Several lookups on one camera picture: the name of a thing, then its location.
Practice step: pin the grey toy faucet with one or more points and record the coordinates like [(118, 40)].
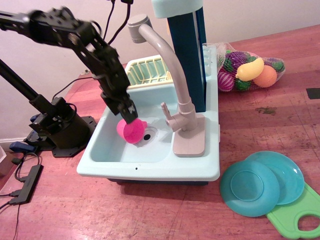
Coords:
[(188, 126)]

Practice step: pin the pink plastic toy cup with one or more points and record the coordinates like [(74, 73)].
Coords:
[(133, 132)]

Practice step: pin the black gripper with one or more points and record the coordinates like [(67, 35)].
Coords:
[(113, 81)]

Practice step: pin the yellow toy mango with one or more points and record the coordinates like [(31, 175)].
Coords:
[(249, 71)]

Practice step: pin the rear teal plate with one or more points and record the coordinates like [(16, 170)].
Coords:
[(289, 175)]

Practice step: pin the purple striped toy fruit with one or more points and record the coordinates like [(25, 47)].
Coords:
[(225, 81)]

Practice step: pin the teal plate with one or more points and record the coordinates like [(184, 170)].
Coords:
[(249, 188), (289, 175)]

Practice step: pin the green cutting board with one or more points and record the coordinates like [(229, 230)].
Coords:
[(285, 218)]

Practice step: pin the dark blue water tower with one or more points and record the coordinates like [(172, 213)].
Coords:
[(186, 24)]

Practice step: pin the orange toy fruit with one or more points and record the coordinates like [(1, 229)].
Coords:
[(267, 77)]

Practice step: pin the black USB hub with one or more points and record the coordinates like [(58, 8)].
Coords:
[(25, 194)]

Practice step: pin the light blue toy sink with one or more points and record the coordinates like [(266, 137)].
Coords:
[(107, 155)]

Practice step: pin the blue clamp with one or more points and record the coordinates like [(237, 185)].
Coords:
[(19, 147)]

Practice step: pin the black tape patch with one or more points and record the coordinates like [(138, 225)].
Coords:
[(313, 93)]

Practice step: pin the front teal plate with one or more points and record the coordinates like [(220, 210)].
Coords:
[(249, 188)]

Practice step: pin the yellow dish rack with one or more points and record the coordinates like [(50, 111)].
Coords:
[(148, 72)]

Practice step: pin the mesh bag of toy fruit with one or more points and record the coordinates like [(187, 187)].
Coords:
[(223, 57)]

